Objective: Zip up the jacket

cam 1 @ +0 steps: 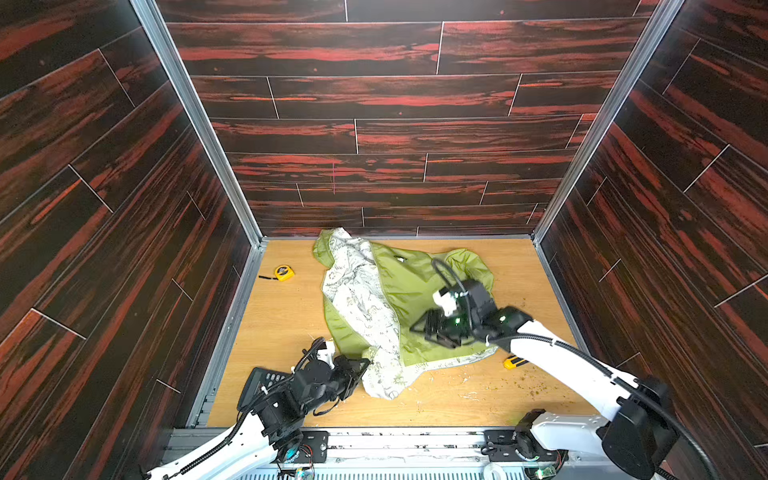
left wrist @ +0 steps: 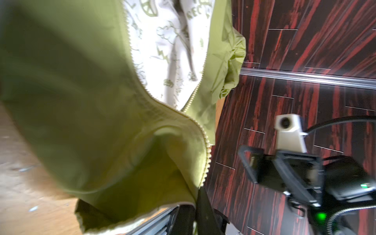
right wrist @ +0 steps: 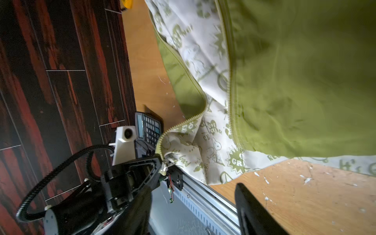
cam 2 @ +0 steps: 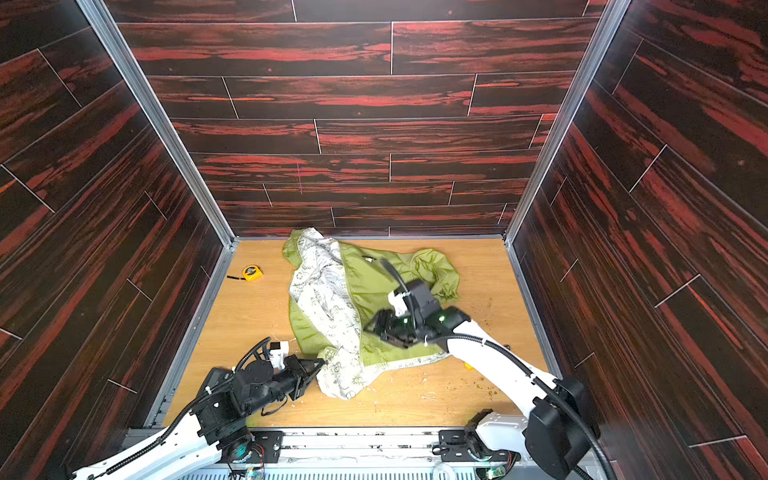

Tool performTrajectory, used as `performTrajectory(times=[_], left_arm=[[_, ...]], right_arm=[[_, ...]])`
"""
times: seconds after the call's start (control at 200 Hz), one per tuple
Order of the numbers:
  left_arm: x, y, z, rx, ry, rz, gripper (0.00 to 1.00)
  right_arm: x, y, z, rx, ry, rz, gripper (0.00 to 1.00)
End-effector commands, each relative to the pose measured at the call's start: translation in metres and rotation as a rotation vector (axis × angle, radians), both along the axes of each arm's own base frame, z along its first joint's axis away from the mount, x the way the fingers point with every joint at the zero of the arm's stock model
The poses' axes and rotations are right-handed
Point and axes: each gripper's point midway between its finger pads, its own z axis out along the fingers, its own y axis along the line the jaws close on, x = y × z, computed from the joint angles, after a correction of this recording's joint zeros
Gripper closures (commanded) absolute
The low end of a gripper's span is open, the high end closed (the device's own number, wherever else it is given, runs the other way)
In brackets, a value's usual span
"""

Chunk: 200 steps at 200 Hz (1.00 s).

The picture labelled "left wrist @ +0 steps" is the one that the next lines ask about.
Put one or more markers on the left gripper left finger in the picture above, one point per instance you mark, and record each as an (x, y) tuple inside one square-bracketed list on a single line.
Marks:
[(182, 221)]

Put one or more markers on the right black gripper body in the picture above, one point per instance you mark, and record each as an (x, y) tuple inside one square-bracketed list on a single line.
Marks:
[(347, 187)]

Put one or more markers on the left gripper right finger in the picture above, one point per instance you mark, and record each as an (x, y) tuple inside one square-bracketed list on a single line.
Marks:
[(209, 221)]

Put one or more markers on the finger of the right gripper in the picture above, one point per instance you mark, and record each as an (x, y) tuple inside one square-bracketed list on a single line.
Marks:
[(257, 165), (302, 175)]

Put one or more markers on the green jacket with printed lining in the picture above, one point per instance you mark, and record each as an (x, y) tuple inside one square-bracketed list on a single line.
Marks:
[(117, 100)]

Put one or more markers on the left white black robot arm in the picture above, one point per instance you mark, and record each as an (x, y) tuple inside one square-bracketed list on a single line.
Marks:
[(230, 229)]

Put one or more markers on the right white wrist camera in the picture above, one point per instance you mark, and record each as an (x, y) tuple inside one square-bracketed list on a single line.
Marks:
[(290, 136)]

